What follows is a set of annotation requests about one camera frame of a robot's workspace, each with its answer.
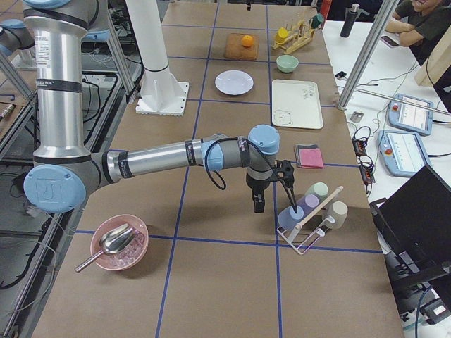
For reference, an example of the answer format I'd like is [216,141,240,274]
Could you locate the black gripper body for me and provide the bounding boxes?
[246,168,273,198]

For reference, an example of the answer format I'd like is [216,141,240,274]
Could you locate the orange fruit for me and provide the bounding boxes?
[241,35,254,48]

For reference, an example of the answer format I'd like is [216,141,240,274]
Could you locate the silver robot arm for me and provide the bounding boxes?
[23,1,280,213]

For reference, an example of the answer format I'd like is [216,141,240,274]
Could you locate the cream bear tray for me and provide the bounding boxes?
[271,80,323,130]

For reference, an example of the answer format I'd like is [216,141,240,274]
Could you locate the blue tumbler cup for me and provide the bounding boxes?
[278,205,304,230]

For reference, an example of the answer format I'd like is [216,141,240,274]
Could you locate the purple tumbler cup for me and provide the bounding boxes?
[297,194,319,216]

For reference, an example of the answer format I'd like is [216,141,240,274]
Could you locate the grey cloth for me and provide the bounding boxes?
[295,144,322,168]

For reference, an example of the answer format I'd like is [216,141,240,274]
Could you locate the pink cloth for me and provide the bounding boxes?
[299,148,323,168]

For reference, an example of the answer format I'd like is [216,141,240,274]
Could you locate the green tumbler cup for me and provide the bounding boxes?
[305,182,328,200]

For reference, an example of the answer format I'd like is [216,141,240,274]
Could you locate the beige tumbler cup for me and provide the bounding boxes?
[326,201,348,230]

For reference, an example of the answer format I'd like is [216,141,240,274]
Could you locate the white round plate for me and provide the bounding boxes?
[215,70,254,96]

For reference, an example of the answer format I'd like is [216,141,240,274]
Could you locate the green bowl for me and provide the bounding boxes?
[276,55,299,73]

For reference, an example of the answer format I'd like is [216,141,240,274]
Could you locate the wooden cutting board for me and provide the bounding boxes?
[224,33,259,61]

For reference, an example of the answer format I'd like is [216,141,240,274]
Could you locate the teach pendant near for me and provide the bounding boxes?
[378,130,431,177]

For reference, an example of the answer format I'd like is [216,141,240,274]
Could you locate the teach pendant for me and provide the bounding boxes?
[388,94,433,136]
[378,130,431,177]

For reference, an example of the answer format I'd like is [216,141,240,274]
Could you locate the wooden dish rack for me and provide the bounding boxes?
[272,13,317,54]

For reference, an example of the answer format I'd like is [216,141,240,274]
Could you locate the metal scoop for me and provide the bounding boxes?
[75,224,137,273]

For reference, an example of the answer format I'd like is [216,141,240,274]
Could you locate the pink bowl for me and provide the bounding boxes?
[90,214,149,271]

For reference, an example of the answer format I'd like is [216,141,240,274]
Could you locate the yellow mug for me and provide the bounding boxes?
[274,27,289,44]

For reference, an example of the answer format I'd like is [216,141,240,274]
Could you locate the black monitor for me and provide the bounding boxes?
[371,165,450,302]

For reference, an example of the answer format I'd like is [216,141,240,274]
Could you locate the teach pendant far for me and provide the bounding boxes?
[388,94,433,136]

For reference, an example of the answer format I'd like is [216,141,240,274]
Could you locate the dark green mug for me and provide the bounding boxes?
[309,13,324,30]

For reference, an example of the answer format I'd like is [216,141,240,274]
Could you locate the black water bottle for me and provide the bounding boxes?
[340,3,360,38]

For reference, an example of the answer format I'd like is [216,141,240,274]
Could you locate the seated person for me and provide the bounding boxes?
[385,0,450,65]

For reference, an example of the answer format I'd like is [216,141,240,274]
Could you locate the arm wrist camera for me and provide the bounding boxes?
[275,160,295,188]

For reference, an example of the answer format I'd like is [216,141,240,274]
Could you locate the white wire cup rack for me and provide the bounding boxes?
[276,186,343,256]

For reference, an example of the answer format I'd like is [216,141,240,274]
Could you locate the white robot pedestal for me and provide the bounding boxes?
[126,0,190,116]

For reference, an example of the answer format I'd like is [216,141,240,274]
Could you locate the aluminium frame post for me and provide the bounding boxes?
[337,0,398,111]

